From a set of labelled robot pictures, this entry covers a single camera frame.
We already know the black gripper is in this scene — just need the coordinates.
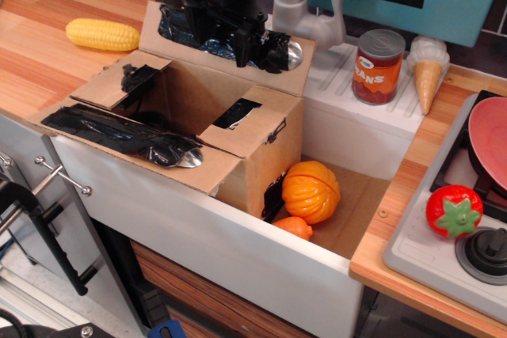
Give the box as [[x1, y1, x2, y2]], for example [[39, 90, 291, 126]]
[[182, 0, 267, 67]]

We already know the taped cardboard box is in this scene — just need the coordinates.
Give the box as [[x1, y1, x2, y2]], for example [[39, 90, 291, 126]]
[[29, 1, 316, 218]]

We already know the grey toy faucet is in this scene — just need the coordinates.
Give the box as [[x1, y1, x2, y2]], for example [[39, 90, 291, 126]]
[[272, 0, 346, 50]]

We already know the yellow toy corn cob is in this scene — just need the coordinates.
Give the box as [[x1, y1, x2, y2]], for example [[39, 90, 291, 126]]
[[66, 18, 140, 51]]

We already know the orange beans can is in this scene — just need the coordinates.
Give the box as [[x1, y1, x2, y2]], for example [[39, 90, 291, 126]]
[[352, 29, 406, 105]]

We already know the orange toy pumpkin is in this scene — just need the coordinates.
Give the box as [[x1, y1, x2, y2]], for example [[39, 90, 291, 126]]
[[282, 161, 341, 225]]

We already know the toy ice cream cone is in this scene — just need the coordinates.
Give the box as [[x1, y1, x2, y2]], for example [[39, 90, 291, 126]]
[[406, 36, 450, 115]]

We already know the orange toy carrot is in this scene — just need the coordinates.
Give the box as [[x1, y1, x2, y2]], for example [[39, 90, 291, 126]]
[[273, 216, 313, 241]]

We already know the black metal clamp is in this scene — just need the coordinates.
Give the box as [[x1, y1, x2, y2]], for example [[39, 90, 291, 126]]
[[1, 177, 98, 296]]

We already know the white toy sink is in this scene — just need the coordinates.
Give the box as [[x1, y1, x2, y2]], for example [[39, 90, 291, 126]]
[[55, 44, 422, 337]]

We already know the pink plate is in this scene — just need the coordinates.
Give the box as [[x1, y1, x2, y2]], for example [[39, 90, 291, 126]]
[[468, 97, 506, 190]]

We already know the red toy tomato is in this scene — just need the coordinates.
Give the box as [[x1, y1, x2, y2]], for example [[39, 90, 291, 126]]
[[425, 185, 484, 239]]

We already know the black stove knob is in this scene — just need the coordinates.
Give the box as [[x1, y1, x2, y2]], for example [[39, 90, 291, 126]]
[[455, 227, 506, 286]]

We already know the grey toy stove top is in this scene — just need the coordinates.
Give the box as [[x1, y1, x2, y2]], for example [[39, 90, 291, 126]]
[[383, 90, 506, 323]]

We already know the metal drawer handle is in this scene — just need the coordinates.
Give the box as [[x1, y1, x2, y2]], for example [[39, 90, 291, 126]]
[[34, 155, 93, 197]]

